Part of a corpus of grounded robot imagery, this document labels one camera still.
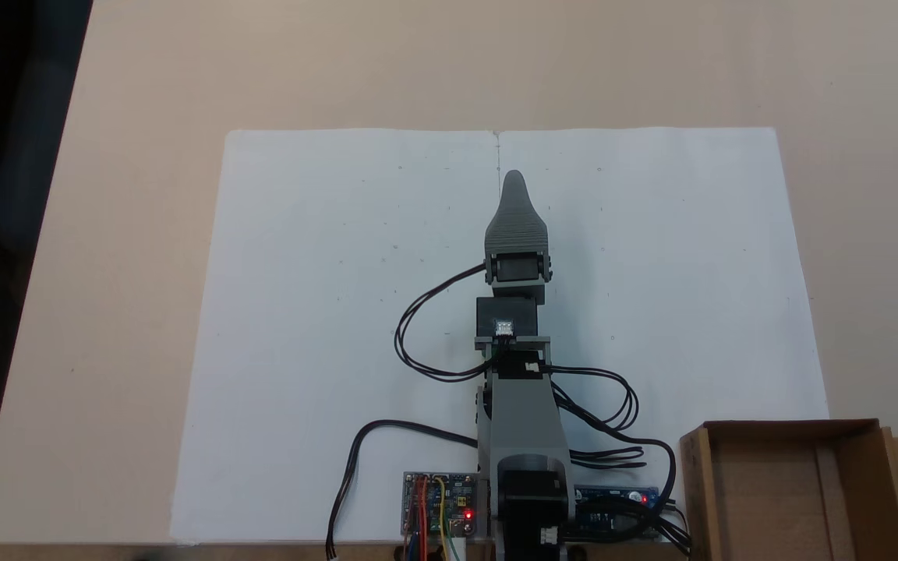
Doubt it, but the thin black cable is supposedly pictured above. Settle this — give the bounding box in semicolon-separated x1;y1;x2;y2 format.
393;263;497;384
546;365;642;434
568;438;690;559

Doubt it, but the circuit board with coloured wires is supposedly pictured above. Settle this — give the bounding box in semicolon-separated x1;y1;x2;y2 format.
401;471;490;540

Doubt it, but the yellow wire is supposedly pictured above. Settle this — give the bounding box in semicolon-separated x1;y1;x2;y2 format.
435;475;451;561

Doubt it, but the grey ridged moving gripper finger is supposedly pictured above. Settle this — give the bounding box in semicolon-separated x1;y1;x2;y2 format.
485;170;553;283

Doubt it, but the white paper sheet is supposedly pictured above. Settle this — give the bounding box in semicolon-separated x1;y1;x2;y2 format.
496;127;832;542
171;129;500;545

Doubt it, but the long black cable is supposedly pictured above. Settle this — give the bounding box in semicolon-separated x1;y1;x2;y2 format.
326;419;483;561

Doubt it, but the brown cardboard box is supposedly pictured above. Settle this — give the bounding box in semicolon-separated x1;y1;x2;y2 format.
679;419;898;561

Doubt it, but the blue circuit board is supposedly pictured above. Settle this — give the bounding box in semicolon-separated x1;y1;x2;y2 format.
574;486;665;540

